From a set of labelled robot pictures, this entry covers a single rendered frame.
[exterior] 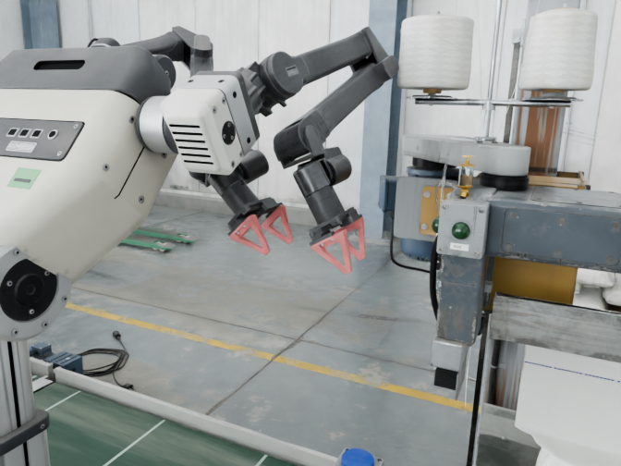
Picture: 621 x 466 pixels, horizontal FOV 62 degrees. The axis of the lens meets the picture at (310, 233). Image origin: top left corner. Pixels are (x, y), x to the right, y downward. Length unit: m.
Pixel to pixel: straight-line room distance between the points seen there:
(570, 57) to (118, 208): 0.90
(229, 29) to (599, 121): 4.58
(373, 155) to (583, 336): 4.95
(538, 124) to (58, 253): 1.10
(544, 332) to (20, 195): 0.97
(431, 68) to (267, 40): 5.93
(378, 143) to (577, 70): 4.81
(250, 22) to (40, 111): 6.36
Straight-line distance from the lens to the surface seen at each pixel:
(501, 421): 1.50
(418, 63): 1.22
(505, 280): 1.26
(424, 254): 1.40
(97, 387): 2.25
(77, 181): 0.82
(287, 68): 0.93
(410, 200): 1.35
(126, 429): 2.01
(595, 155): 6.10
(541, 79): 1.19
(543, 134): 1.41
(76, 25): 9.27
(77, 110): 0.90
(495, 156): 1.04
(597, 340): 1.15
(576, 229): 0.93
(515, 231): 0.93
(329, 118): 1.01
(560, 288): 1.26
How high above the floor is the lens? 1.47
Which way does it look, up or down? 13 degrees down
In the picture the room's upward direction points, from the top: 2 degrees clockwise
